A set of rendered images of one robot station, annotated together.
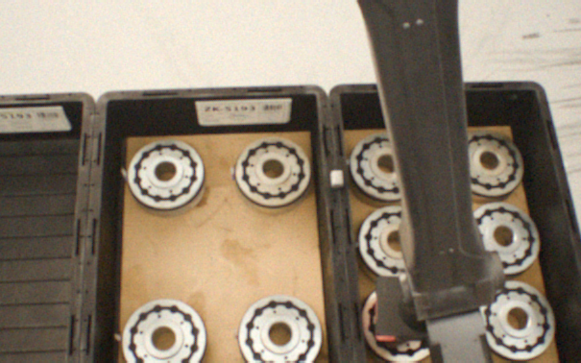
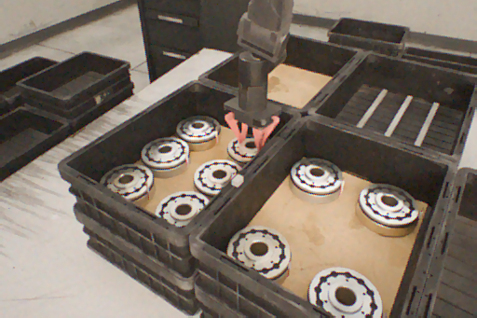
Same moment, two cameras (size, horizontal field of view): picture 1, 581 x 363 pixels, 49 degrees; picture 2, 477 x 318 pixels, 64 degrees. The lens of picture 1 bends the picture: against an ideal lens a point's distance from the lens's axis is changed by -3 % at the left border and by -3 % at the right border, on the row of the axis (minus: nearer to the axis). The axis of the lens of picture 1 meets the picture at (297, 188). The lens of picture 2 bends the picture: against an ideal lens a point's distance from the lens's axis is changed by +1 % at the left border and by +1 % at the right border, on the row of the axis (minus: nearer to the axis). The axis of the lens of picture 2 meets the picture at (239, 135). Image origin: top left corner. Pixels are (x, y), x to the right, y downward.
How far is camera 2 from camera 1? 79 cm
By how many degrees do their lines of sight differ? 73
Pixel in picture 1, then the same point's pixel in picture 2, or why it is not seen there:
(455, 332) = not seen: hidden behind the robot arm
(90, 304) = (441, 201)
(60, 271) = (460, 297)
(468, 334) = not seen: hidden behind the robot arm
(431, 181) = not seen: outside the picture
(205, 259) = (337, 241)
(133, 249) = (390, 277)
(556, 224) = (142, 128)
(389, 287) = (262, 115)
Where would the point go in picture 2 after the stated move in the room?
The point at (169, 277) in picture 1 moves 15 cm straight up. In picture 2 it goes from (369, 246) to (388, 181)
